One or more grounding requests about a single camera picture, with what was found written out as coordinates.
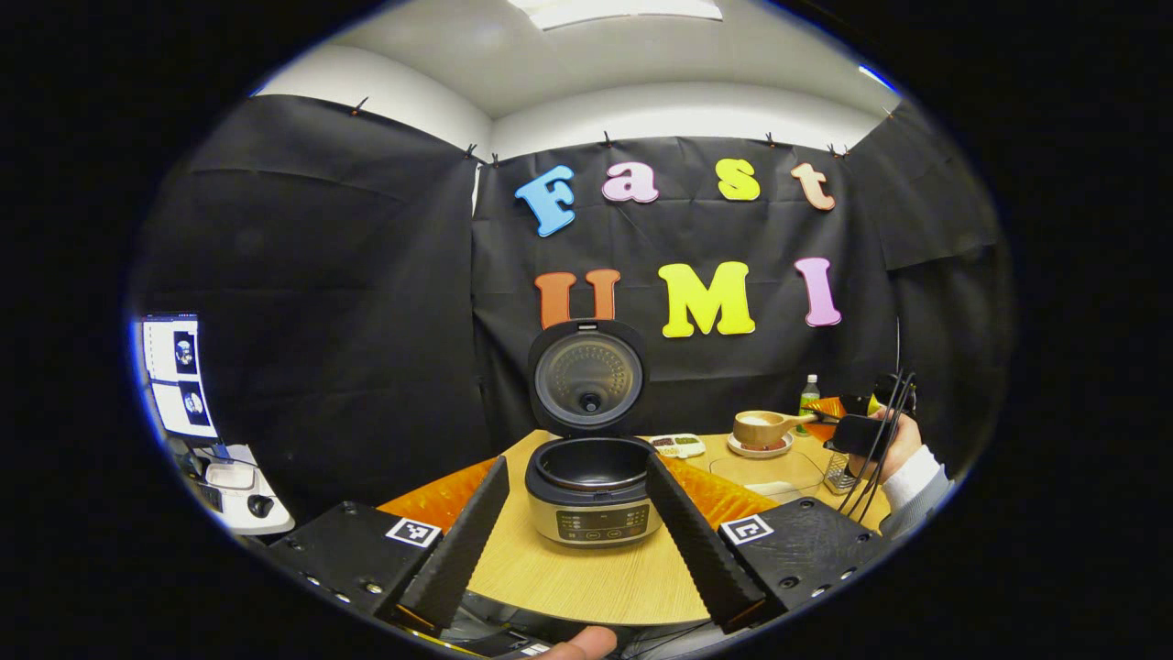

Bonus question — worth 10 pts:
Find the black backdrop cloth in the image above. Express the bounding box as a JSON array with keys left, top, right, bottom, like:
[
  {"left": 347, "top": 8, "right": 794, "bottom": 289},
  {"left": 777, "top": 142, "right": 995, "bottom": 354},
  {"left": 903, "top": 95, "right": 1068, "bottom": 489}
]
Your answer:
[{"left": 133, "top": 92, "right": 1014, "bottom": 528}]

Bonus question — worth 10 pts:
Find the white round plate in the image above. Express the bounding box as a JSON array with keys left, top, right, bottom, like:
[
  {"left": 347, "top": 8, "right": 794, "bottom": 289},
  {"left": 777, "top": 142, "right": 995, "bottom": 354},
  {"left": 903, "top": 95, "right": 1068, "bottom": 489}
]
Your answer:
[{"left": 727, "top": 433, "right": 795, "bottom": 459}]

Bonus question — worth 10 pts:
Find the computer monitor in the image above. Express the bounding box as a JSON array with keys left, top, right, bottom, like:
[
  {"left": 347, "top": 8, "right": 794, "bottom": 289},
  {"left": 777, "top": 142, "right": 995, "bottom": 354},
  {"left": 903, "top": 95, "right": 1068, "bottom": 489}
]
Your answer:
[{"left": 137, "top": 314, "right": 221, "bottom": 441}]

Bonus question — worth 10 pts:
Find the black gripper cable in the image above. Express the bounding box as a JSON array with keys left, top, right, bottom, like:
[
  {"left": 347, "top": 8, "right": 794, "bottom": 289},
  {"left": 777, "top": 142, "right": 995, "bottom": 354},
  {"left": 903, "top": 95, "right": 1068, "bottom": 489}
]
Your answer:
[
  {"left": 852, "top": 371, "right": 917, "bottom": 528},
  {"left": 836, "top": 369, "right": 910, "bottom": 516}
]

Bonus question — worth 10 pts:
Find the grey rice cooker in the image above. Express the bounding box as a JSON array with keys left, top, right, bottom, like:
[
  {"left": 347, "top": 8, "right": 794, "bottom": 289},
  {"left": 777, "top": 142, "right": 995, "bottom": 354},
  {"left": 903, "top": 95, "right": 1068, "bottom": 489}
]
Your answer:
[{"left": 524, "top": 318, "right": 663, "bottom": 549}]

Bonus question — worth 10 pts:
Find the white desk machine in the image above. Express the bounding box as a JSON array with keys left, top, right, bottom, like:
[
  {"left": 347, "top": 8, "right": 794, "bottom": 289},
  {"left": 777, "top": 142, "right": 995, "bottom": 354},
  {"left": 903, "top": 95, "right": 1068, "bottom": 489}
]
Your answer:
[{"left": 183, "top": 443, "right": 296, "bottom": 537}]

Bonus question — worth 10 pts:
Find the clear wire chopstick holder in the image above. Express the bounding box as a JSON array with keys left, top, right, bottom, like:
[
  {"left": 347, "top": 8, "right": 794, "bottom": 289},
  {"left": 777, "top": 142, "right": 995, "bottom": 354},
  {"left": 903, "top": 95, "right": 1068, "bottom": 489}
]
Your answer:
[{"left": 823, "top": 451, "right": 862, "bottom": 496}]

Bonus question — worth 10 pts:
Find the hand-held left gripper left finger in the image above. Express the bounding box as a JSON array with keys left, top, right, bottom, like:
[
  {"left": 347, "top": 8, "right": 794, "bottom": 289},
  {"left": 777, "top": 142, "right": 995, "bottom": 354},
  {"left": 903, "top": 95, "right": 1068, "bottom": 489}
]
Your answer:
[{"left": 261, "top": 456, "right": 511, "bottom": 635}]

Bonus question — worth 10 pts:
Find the large ceiling light panel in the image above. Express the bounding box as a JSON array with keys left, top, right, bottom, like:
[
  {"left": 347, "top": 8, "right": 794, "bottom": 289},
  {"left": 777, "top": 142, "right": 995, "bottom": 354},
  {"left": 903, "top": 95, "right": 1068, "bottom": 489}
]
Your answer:
[{"left": 509, "top": 0, "right": 725, "bottom": 31}]

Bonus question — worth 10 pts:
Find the clear box of white rice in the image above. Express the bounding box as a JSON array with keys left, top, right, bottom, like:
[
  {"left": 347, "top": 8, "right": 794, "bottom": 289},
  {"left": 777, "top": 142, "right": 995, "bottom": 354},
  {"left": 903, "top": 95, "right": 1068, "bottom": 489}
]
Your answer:
[{"left": 707, "top": 451, "right": 830, "bottom": 505}]

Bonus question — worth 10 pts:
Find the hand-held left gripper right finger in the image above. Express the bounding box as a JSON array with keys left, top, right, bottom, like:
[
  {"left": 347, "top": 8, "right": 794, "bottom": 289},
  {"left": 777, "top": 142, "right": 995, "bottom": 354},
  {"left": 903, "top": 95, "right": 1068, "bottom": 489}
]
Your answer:
[{"left": 644, "top": 454, "right": 894, "bottom": 635}]

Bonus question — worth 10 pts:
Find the wooden spoon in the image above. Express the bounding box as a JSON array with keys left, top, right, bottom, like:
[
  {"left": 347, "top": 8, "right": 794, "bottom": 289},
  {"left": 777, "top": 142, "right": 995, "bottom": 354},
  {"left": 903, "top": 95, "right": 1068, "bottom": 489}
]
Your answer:
[{"left": 733, "top": 410, "right": 839, "bottom": 450}]

